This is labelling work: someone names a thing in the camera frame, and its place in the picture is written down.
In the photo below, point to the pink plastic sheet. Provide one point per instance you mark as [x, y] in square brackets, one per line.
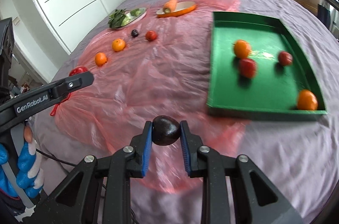
[159, 75]

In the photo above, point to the dark tote bag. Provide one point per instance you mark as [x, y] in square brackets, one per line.
[323, 15]

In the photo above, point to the orange oval dish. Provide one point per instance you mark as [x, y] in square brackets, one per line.
[185, 7]

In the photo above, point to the small pale bok choy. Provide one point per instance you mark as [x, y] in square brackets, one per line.
[135, 12]

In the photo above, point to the dark leafy bok choy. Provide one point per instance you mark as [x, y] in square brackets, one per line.
[117, 19]

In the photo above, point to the carrot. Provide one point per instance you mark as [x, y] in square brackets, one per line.
[170, 4]

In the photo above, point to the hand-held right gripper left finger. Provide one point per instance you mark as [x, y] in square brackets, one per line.
[147, 150]

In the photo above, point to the light switch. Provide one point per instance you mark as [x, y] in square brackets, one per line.
[17, 20]

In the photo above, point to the green cardboard box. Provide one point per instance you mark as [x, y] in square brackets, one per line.
[264, 86]

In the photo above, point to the orange mandarin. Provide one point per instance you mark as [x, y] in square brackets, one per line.
[100, 59]
[241, 48]
[118, 45]
[307, 100]

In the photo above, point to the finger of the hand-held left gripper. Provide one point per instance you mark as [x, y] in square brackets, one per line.
[76, 83]

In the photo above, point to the white plate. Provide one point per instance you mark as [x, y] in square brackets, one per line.
[143, 14]

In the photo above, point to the person's left hand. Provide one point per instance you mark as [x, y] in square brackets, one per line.
[29, 168]

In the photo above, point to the dark purple plum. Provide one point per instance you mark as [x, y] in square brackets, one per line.
[166, 132]
[135, 33]

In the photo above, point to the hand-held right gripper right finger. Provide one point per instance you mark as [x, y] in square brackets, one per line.
[185, 152]

